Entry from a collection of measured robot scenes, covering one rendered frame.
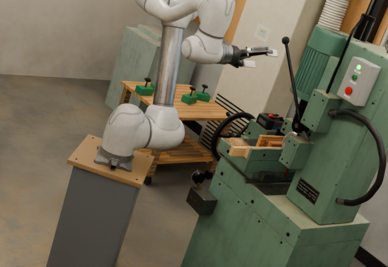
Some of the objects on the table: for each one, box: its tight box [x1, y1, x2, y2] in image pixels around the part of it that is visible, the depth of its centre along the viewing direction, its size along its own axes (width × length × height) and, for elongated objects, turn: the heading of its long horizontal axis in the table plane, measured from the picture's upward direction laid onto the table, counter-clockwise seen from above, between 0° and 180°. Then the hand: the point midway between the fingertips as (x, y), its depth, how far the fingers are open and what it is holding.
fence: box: [247, 148, 282, 161], centre depth 272 cm, size 60×2×6 cm, turn 85°
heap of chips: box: [225, 138, 250, 146], centre depth 266 cm, size 8×12×3 cm
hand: (264, 59), depth 252 cm, fingers open, 13 cm apart
